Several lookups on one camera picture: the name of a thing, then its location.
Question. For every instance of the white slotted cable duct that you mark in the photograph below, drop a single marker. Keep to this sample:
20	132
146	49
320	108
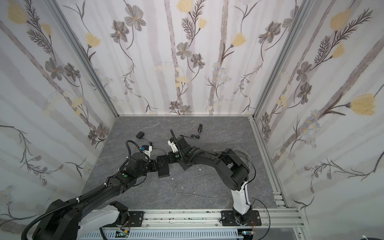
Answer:
176	234

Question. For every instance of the black ribbed network switch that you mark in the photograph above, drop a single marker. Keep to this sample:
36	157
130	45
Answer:
163	166

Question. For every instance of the black power adapter with cable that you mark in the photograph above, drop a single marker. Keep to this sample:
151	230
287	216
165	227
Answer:
141	136

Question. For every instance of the aluminium corner frame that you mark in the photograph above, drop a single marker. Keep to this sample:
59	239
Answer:
81	53
288	44

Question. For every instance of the aluminium corner frame right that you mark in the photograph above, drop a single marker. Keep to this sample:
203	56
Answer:
288	44

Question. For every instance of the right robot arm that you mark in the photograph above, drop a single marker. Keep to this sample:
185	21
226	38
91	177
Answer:
233	172

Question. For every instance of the aluminium corner frame left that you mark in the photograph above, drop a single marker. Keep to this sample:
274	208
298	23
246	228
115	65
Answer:
81	53

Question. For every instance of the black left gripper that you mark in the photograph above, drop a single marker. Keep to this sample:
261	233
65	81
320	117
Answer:
157	165

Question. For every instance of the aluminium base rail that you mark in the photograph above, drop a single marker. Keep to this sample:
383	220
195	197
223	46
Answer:
172	219

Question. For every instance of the grey flat network switch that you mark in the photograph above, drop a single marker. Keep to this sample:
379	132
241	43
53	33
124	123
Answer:
186	164

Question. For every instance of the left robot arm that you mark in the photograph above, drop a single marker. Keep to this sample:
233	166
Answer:
62	219

